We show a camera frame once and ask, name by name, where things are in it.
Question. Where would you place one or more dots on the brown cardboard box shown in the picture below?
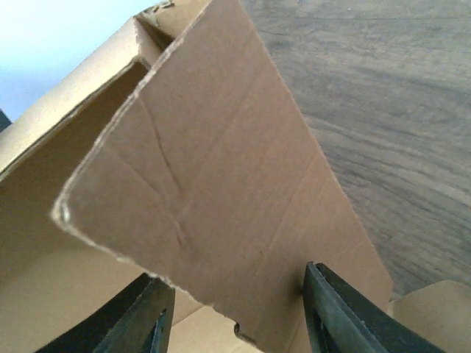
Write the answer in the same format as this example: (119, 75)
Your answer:
(216, 147)

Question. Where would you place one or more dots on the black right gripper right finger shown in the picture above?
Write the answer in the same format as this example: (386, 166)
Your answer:
(341, 319)

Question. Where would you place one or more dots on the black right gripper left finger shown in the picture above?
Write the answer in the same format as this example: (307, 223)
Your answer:
(137, 319)

